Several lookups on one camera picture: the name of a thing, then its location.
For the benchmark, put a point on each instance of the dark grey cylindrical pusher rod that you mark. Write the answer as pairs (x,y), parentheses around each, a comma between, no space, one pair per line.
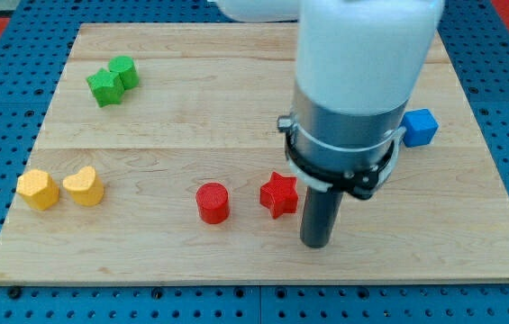
(319,214)

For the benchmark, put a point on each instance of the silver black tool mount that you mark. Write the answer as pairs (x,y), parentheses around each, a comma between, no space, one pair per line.
(341,151)

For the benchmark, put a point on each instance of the red star block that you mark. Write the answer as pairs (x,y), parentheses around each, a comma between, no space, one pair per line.
(279,195)

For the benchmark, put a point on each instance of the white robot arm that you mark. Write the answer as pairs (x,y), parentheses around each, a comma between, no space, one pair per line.
(356,65)

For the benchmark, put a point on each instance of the green star block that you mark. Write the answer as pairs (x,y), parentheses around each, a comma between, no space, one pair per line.
(106,87)

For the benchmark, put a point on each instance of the blue cube block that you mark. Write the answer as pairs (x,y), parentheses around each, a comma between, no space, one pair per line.
(421,127)

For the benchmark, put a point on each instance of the red cylinder block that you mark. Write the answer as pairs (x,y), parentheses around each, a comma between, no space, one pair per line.
(213,203)

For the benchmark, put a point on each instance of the wooden board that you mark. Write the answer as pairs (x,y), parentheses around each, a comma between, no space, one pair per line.
(205,111)

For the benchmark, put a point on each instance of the green cylinder block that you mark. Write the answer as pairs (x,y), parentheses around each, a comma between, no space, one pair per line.
(125,67)

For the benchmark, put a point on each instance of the yellow heart block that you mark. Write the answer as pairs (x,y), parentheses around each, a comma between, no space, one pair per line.
(85,187)

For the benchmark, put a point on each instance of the yellow hexagon block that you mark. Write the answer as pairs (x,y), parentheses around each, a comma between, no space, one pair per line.
(38,189)

